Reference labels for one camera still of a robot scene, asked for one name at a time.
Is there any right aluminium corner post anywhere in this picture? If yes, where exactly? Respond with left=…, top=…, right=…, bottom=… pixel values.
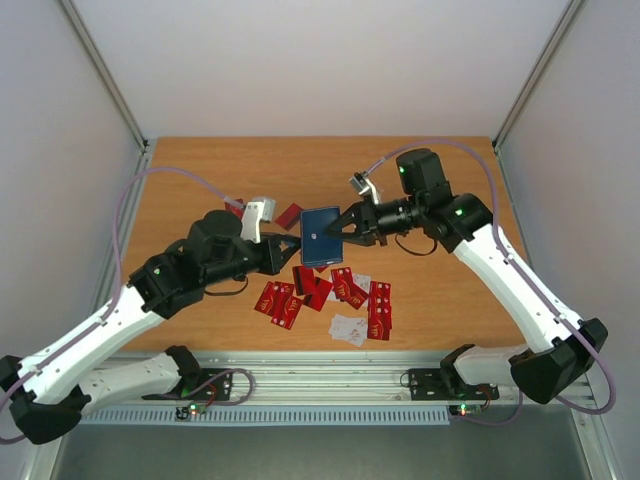
left=492, top=0, right=587, bottom=153

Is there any aluminium corner post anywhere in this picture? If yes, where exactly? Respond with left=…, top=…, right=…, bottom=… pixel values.
left=492, top=0, right=587, bottom=153
left=56, top=0, right=148, bottom=152

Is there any blue leather card holder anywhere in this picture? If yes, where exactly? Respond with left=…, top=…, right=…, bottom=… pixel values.
left=300, top=206, right=343, bottom=268

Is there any white card bottom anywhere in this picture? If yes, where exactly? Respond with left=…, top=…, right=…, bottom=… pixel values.
left=329, top=315, right=367, bottom=347

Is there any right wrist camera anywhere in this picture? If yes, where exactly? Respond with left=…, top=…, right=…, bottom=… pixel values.
left=350, top=171, right=381, bottom=205

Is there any red VIP card right lower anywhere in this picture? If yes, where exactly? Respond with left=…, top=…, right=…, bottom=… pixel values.
left=367, top=307, right=392, bottom=341

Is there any red card magnetic stripe back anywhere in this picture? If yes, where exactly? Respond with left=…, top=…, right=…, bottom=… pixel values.
left=275, top=203, right=303, bottom=231

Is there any left controller board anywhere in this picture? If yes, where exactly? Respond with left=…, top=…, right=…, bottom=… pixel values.
left=174, top=403, right=207, bottom=421

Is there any aluminium rail frame front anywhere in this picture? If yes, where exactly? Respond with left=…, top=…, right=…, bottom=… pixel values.
left=44, top=349, right=596, bottom=406

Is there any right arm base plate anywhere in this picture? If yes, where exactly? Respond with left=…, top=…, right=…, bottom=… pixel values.
left=401, top=368, right=500, bottom=402

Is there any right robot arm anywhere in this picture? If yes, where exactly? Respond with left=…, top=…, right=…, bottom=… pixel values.
left=325, top=148, right=608, bottom=404

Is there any grey slotted cable duct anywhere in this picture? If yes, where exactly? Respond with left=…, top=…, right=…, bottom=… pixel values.
left=81, top=405, right=450, bottom=427

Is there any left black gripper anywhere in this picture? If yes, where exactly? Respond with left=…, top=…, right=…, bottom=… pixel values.
left=204, top=231, right=302, bottom=287

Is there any left aluminium corner post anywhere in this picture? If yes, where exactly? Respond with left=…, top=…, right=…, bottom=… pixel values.
left=56, top=0, right=148, bottom=152

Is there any red VIP card right stack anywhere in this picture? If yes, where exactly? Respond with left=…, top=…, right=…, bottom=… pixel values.
left=368, top=280, right=392, bottom=319

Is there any red VIP card middle right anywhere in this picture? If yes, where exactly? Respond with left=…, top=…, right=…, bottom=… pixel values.
left=331, top=267, right=368, bottom=310

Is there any red card far left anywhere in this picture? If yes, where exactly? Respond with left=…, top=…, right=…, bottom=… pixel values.
left=224, top=198, right=245, bottom=215

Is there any dark red stripe card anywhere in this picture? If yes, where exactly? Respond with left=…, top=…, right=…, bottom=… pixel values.
left=292, top=265, right=317, bottom=296

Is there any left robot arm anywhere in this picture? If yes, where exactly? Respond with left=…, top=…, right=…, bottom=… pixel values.
left=1, top=210, right=301, bottom=445

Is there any right controller board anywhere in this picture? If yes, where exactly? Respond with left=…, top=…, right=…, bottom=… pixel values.
left=449, top=403, right=488, bottom=417

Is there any red VIP card bottom left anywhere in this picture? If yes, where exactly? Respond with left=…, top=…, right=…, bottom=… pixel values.
left=254, top=281, right=290, bottom=315

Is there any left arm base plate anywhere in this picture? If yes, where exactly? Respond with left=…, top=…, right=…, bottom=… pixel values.
left=143, top=368, right=233, bottom=402

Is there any red stripe card lower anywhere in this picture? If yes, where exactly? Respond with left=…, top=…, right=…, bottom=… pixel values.
left=303, top=277, right=333, bottom=312

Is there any controller board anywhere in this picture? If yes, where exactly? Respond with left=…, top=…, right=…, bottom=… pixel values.
left=174, top=403, right=207, bottom=421
left=449, top=403, right=488, bottom=417

